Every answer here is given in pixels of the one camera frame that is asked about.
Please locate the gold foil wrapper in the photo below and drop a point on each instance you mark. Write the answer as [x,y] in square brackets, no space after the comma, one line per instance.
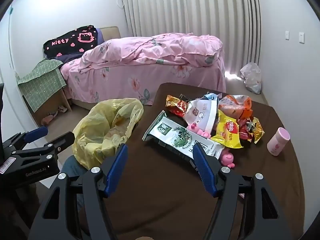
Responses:
[258,130]

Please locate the white plastic bag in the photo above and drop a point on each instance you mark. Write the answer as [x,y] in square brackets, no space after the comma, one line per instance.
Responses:
[251,77]

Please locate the orange translucent plastic bag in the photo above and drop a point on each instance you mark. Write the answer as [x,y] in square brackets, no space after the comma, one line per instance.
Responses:
[235,105]

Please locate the bed with pink floral sheet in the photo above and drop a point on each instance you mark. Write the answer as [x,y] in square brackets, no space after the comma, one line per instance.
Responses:
[125,80]

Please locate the yellow plastic bag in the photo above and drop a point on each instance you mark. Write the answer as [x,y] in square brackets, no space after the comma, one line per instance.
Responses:
[100,120]

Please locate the pair of sneakers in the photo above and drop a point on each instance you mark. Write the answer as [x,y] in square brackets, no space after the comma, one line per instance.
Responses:
[62,108]

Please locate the person's jeans leg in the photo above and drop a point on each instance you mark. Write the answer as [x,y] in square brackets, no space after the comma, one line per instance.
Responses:
[70,167]

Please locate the pink plastic toy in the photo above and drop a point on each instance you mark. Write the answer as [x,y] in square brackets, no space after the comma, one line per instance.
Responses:
[227,158]
[197,130]

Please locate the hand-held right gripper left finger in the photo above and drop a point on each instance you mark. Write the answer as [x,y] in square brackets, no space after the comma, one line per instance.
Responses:
[117,167]

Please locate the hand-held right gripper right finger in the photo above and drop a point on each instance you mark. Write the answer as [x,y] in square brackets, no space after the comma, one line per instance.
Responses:
[205,170]

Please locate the red candy wrapper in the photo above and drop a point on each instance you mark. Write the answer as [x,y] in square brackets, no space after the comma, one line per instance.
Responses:
[245,132]

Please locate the white pleated curtain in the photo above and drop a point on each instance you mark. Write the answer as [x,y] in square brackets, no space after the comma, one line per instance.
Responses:
[187,10]

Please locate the yellow snack packet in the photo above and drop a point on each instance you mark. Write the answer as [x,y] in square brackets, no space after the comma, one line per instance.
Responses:
[227,130]

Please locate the green checked cloth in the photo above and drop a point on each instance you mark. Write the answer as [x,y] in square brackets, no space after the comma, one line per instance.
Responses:
[40,82]

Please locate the blue white snack packet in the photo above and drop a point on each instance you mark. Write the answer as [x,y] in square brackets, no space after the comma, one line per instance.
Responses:
[211,96]

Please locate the pink floral quilt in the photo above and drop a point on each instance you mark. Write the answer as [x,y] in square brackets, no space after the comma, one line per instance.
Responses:
[155,50]

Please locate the red orange snack packet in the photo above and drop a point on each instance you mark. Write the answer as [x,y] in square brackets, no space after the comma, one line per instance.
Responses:
[175,105]

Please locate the black hello kitty pillow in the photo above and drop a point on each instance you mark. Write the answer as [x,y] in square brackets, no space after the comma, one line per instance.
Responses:
[67,42]

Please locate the teal wall hook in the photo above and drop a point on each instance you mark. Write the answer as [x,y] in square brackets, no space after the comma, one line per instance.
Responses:
[11,10]

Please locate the beige headboard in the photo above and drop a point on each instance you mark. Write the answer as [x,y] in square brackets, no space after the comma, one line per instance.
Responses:
[111,32]

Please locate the pink slipper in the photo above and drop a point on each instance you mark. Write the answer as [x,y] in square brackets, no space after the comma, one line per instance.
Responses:
[48,120]

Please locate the white wall socket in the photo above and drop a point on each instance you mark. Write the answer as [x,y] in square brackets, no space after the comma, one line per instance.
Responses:
[287,35]
[301,37]

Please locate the wooden nightstand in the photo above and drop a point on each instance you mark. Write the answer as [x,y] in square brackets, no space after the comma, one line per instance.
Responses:
[42,110]

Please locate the white rabbit print pouch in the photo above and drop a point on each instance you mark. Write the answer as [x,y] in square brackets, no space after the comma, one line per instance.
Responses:
[200,112]

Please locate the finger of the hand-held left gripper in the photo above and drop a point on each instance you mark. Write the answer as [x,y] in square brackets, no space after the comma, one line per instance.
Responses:
[62,141]
[37,131]

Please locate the long white green snack packet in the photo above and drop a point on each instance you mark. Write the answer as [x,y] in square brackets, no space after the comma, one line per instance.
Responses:
[175,135]

